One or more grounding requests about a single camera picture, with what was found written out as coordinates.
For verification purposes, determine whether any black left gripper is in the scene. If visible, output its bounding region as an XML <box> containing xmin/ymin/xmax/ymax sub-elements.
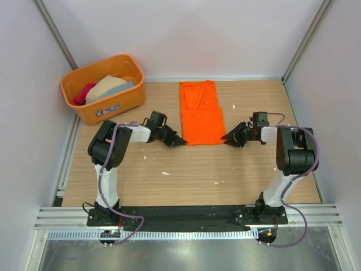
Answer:
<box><xmin>156</xmin><ymin>125</ymin><xmax>186</xmax><ymax>148</ymax></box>

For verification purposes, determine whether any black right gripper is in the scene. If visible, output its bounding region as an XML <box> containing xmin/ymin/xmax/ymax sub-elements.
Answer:
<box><xmin>222</xmin><ymin>122</ymin><xmax>256</xmax><ymax>148</ymax></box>

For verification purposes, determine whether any orange t shirt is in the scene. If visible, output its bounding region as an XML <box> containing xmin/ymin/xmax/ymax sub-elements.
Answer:
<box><xmin>179</xmin><ymin>80</ymin><xmax>226</xmax><ymax>146</ymax></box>

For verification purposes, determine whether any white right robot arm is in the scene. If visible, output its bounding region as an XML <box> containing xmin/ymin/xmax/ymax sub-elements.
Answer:
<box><xmin>222</xmin><ymin>111</ymin><xmax>320</xmax><ymax>224</ymax></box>

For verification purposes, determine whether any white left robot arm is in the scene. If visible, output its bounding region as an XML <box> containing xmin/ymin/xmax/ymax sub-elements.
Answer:
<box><xmin>87</xmin><ymin>111</ymin><xmax>187</xmax><ymax>226</ymax></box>

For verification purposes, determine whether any blue grey folded shirt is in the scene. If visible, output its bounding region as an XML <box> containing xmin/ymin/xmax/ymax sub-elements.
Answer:
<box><xmin>85</xmin><ymin>81</ymin><xmax>135</xmax><ymax>104</ymax></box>

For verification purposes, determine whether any beige folded shirt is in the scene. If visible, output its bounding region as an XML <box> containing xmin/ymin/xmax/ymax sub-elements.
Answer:
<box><xmin>86</xmin><ymin>75</ymin><xmax>127</xmax><ymax>101</ymax></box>

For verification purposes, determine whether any orange plastic bin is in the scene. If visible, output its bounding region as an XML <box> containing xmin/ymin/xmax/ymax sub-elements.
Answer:
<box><xmin>60</xmin><ymin>54</ymin><xmax>146</xmax><ymax>125</ymax></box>

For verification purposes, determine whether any red crumpled shirt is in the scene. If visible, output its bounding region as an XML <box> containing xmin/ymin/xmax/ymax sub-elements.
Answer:
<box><xmin>73</xmin><ymin>82</ymin><xmax>96</xmax><ymax>106</ymax></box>

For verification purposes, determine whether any white slotted cable duct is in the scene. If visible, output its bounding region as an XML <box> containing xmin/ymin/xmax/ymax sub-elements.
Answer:
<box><xmin>47</xmin><ymin>229</ymin><xmax>258</xmax><ymax>241</ymax></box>

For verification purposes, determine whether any aluminium frame rail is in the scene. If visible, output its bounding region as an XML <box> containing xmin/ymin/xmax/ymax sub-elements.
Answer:
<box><xmin>35</xmin><ymin>204</ymin><xmax>342</xmax><ymax>232</ymax></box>

